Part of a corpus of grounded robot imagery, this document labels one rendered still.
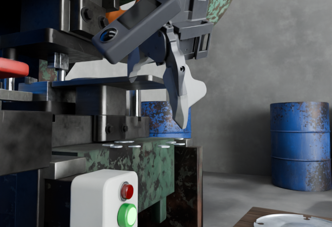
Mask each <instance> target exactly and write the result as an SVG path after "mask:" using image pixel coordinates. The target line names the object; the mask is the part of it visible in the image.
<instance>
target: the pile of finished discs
mask: <svg viewBox="0 0 332 227"><path fill-rule="evenodd" d="M305 218H306V217H303V215H295V214H273V215H267V216H263V217H260V218H258V219H257V220H256V223H255V222H254V227H332V222H331V221H328V220H324V219H320V218H316V217H311V218H308V219H310V220H304V219H305ZM257 223H263V225H259V224H257Z"/></svg>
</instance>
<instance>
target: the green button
mask: <svg viewBox="0 0 332 227"><path fill-rule="evenodd" d="M131 208H135V209H136V206H135V205H134V204H132V203H124V204H122V206H121V207H120V208H119V211H118V224H119V226H120V227H132V226H133V225H134V223H135V222H134V223H133V224H132V225H130V224H129V223H128V220H127V217H128V213H129V211H130V209H131ZM136 211H137V209H136ZM135 221H136V220H135Z"/></svg>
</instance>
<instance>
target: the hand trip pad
mask: <svg viewBox="0 0 332 227"><path fill-rule="evenodd" d="M28 74H29V65H27V64H26V63H23V62H19V61H14V60H10V59H5V58H1V57H0V79H4V78H16V77H25V76H27V75H28Z"/></svg>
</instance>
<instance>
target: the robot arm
mask: <svg viewBox="0 0 332 227"><path fill-rule="evenodd" d="M208 2H209V0H139V1H138V2H137V3H136V4H134V5H133V6H132V7H130V8H129V9H128V10H127V11H125V12H124V13H123V14H122V15H120V16H119V17H118V18H117V19H115V20H114V21H113V22H112V23H110V24H109V25H108V26H106V27H105V28H104V29H103V30H101V31H100V32H99V33H98V34H96V35H95V36H94V37H93V38H92V40H91V41H92V44H93V45H94V46H95V47H96V49H97V50H98V51H99V52H100V53H101V54H102V55H103V56H104V57H105V59H106V60H107V61H108V62H109V63H110V64H112V65H115V64H117V63H118V62H119V61H120V60H121V59H123V58H124V57H125V56H127V55H128V59H127V78H128V79H129V81H130V82H131V83H132V82H134V81H135V79H136V78H137V73H138V71H139V70H140V69H141V66H143V65H146V64H148V63H150V62H153V61H155V62H156V65H157V66H160V65H164V64H166V67H167V68H166V70H165V72H164V75H163V81H164V84H165V87H166V88H167V91H168V94H169V104H170V106H171V109H172V119H173V120H174V121H175V122H176V123H177V125H178V126H179V127H180V128H181V129H185V128H186V125H187V121H188V109H189V107H190V106H192V105H193V104H194V103H196V102H197V101H198V100H200V99H201V98H202V97H204V96H205V94H206V91H207V89H206V86H205V84H204V83H203V82H202V81H198V80H195V79H193V78H192V77H191V74H190V70H189V67H188V66H187V65H186V64H185V60H189V59H193V57H194V58H195V59H196V60H197V59H201V58H205V57H208V50H209V45H210V40H211V34H212V29H213V24H214V23H212V22H210V21H208V20H207V19H206V15H207V9H208ZM205 34H208V38H207V45H206V49H205V50H202V49H203V43H204V38H205Z"/></svg>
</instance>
